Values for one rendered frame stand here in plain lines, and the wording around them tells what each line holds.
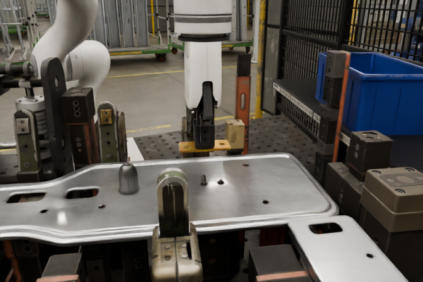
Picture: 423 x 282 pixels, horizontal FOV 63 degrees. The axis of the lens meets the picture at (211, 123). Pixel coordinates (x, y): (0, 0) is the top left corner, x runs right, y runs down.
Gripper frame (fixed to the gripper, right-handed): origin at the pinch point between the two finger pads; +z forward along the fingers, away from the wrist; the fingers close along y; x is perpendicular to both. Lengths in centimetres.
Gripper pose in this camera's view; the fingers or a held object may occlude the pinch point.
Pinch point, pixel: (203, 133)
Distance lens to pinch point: 56.4
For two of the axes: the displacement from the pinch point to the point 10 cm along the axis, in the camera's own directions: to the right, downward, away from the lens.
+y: 1.4, 3.4, -9.3
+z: 0.0, 9.4, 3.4
